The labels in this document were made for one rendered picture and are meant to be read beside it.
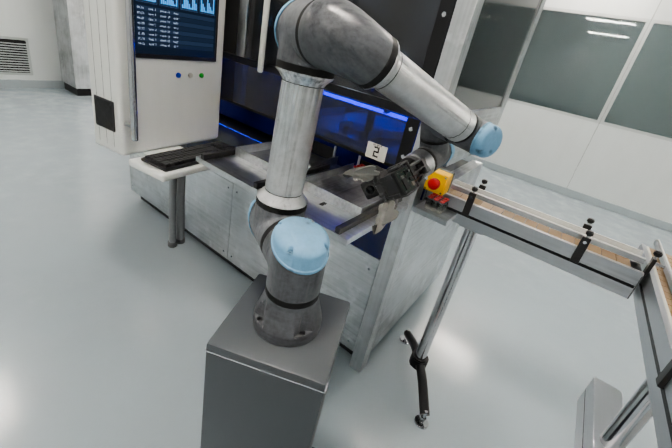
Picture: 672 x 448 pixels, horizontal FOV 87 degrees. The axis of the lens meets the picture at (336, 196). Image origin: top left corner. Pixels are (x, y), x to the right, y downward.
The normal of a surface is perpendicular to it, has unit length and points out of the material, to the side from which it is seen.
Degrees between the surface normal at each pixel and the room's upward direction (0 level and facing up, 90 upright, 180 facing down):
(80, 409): 0
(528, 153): 90
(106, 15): 90
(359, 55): 97
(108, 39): 90
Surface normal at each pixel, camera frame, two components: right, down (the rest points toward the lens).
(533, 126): -0.58, 0.23
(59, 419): 0.19, -0.89
